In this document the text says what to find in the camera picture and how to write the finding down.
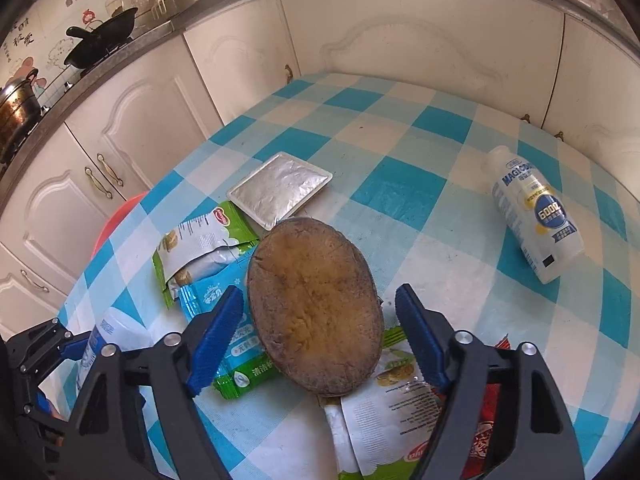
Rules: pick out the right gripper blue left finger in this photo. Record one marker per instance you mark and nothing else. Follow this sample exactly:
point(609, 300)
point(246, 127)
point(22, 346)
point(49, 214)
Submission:
point(208, 336)

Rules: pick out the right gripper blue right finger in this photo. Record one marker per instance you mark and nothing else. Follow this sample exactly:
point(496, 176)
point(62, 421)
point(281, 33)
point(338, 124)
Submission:
point(428, 333)

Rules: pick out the green white wrapper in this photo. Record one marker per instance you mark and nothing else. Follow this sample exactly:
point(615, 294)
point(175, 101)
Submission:
point(201, 247)

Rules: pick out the green white snack packet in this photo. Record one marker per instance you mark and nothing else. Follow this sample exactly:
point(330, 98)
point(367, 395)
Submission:
point(381, 430)

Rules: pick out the pink plastic trash bucket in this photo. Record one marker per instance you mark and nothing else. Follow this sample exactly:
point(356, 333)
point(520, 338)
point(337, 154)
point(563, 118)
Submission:
point(129, 213)

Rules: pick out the blue green snack packet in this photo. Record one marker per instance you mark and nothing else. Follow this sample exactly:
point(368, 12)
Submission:
point(229, 355)

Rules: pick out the round brown wooden block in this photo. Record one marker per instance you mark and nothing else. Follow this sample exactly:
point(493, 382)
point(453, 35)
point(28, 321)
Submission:
point(315, 307)

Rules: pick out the blue white checkered tablecloth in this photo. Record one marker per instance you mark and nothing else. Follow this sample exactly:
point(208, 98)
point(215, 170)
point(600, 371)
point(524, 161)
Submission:
point(407, 189)

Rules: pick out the red snack packet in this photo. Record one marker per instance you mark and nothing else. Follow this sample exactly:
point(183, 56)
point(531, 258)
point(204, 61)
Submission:
point(475, 464)

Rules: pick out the white yogurt drink bottle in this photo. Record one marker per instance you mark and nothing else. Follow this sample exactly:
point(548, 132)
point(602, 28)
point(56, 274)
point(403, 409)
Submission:
point(547, 234)

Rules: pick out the silver foil tray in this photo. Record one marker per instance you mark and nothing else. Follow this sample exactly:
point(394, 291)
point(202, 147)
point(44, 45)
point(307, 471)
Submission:
point(274, 191)

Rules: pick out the copper pot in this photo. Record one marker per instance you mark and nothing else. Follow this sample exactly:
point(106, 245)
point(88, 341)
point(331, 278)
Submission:
point(19, 113)

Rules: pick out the black wok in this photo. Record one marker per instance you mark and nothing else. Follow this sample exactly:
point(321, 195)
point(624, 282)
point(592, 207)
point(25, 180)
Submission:
point(96, 45)

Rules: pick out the gold cabinet handle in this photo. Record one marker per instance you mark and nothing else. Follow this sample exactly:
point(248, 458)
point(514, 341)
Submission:
point(109, 171)
point(97, 184)

